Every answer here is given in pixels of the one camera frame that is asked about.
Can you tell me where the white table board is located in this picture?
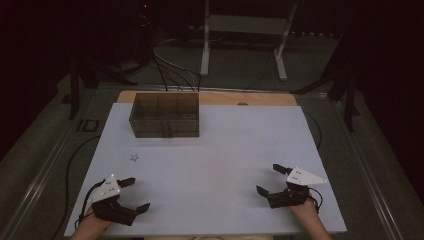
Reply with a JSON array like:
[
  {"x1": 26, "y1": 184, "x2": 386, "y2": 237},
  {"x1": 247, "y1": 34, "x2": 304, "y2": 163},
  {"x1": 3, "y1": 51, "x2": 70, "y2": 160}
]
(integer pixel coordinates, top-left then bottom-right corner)
[{"x1": 64, "y1": 102, "x2": 348, "y2": 238}]

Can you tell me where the left hand-held gripper cable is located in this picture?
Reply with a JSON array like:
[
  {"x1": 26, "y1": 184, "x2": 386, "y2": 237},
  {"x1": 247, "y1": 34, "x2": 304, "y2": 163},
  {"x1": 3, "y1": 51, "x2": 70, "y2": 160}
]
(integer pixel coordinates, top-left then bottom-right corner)
[{"x1": 77, "y1": 179, "x2": 106, "y2": 230}]

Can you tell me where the right hand-held gripper cable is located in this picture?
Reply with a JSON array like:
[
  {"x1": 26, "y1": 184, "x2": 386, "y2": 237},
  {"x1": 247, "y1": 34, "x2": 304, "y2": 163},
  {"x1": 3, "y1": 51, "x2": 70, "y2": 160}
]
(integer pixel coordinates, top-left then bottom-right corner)
[{"x1": 308, "y1": 187, "x2": 324, "y2": 214}]

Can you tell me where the metal floor rail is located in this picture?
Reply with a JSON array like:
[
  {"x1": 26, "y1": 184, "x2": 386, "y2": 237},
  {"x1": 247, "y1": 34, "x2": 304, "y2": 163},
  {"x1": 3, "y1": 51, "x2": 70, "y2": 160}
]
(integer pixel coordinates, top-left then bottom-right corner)
[
  {"x1": 331, "y1": 96, "x2": 406, "y2": 240},
  {"x1": 0, "y1": 84, "x2": 101, "y2": 240}
]

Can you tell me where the long black floor cable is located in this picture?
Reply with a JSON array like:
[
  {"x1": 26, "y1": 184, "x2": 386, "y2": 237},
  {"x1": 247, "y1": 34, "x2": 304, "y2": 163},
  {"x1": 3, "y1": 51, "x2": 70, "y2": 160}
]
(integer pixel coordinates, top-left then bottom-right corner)
[{"x1": 49, "y1": 134, "x2": 102, "y2": 240}]

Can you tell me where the black stand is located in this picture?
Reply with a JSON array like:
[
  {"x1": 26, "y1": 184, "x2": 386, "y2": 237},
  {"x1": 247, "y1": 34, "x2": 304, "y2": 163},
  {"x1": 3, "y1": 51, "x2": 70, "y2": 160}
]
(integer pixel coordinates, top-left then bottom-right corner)
[
  {"x1": 289, "y1": 33, "x2": 361, "y2": 133},
  {"x1": 68, "y1": 59, "x2": 139, "y2": 120}
]

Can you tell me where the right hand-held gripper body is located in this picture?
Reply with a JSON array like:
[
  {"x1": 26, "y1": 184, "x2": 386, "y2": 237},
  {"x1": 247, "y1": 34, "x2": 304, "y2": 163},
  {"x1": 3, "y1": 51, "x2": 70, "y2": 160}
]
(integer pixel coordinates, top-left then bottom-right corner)
[{"x1": 265, "y1": 166, "x2": 328, "y2": 210}]

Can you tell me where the white floor cable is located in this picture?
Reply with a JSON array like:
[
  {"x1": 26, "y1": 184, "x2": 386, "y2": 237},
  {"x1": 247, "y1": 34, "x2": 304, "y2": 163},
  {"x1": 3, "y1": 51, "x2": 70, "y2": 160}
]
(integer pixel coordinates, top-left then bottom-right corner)
[{"x1": 152, "y1": 38, "x2": 201, "y2": 92}]

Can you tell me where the person's light clothing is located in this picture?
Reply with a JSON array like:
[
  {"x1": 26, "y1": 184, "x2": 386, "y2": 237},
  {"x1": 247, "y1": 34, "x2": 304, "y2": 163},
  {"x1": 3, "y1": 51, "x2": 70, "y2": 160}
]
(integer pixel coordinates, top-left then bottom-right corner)
[{"x1": 143, "y1": 235, "x2": 275, "y2": 240}]

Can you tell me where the smoky transparent drawer cabinet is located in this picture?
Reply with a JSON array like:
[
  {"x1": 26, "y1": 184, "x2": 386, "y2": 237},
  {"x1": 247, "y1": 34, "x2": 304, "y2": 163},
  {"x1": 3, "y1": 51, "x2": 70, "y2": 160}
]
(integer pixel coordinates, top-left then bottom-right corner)
[{"x1": 128, "y1": 92, "x2": 200, "y2": 139}]

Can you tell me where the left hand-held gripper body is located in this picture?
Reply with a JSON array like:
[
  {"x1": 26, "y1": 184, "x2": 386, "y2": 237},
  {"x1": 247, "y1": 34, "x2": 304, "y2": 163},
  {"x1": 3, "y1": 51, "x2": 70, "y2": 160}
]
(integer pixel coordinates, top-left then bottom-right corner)
[{"x1": 89, "y1": 173, "x2": 139, "y2": 227}]

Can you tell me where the hand-held gripper cable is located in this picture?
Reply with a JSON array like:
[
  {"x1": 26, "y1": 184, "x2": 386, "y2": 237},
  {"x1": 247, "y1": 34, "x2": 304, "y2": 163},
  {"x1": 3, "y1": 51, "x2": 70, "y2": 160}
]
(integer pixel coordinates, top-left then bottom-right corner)
[
  {"x1": 77, "y1": 179, "x2": 106, "y2": 230},
  {"x1": 308, "y1": 187, "x2": 324, "y2": 214}
]

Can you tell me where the white metal stand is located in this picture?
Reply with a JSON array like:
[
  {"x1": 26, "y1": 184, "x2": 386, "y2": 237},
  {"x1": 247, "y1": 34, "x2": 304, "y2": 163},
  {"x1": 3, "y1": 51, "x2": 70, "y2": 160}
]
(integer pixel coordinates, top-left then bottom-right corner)
[{"x1": 199, "y1": 0, "x2": 299, "y2": 82}]

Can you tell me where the short black floor cable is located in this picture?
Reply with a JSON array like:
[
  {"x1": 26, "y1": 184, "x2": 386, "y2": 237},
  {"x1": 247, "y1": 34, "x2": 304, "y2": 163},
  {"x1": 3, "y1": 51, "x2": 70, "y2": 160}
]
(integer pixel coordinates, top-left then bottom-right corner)
[{"x1": 303, "y1": 110, "x2": 324, "y2": 151}]

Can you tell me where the wooden table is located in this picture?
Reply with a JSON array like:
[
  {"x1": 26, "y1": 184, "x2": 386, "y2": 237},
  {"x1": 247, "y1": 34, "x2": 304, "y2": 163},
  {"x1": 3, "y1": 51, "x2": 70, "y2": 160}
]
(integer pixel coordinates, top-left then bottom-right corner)
[{"x1": 117, "y1": 89, "x2": 298, "y2": 107}]

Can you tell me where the person's left hand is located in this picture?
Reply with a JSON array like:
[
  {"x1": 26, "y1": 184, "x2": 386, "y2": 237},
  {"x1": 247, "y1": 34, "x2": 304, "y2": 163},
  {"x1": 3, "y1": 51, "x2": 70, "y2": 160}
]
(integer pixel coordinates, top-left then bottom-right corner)
[{"x1": 82, "y1": 206, "x2": 114, "y2": 233}]

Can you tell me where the person's right hand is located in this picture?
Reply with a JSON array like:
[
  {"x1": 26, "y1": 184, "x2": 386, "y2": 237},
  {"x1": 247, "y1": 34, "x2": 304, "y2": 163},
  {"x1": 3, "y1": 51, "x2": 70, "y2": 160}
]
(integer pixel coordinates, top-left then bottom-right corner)
[{"x1": 289, "y1": 199, "x2": 319, "y2": 224}]

